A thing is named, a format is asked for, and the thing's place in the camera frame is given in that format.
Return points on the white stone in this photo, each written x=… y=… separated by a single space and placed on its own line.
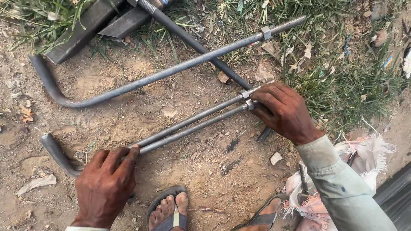
x=275 y=158

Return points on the brown stone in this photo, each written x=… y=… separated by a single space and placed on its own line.
x=223 y=77

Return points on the dark steel threaded rod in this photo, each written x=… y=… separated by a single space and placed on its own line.
x=192 y=41

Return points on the white plastic object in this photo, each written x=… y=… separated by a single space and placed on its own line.
x=407 y=64

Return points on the dark grey metal sheet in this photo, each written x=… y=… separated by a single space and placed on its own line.
x=395 y=199

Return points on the frayed white woven sack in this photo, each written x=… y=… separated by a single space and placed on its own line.
x=369 y=154

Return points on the person's right hand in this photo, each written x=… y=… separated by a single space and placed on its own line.
x=289 y=112

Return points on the thick grey hooked anchor bolt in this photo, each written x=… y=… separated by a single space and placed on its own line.
x=160 y=75

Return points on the large steel hex nut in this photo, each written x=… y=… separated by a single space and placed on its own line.
x=266 y=33

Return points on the wide dark steel bar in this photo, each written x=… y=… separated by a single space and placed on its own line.
x=83 y=29

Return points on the thin grey threaded anchor bolt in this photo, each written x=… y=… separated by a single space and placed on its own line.
x=192 y=118

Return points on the short steel bolt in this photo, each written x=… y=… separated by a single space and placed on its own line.
x=303 y=176

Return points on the narrow dark steel bar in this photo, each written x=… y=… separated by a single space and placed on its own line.
x=128 y=22

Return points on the grey flip-flop sandal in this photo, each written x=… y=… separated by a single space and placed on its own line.
x=261 y=219

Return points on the thin grey hooked anchor bolt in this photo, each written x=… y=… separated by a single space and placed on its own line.
x=192 y=129

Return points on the crumpled paper scrap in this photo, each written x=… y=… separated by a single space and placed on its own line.
x=37 y=183

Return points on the person's left hand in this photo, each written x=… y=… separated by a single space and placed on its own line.
x=102 y=189

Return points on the small steel hex nut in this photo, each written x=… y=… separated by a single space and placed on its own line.
x=250 y=105
x=244 y=94

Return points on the person's left foot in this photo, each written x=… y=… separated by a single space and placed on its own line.
x=167 y=208

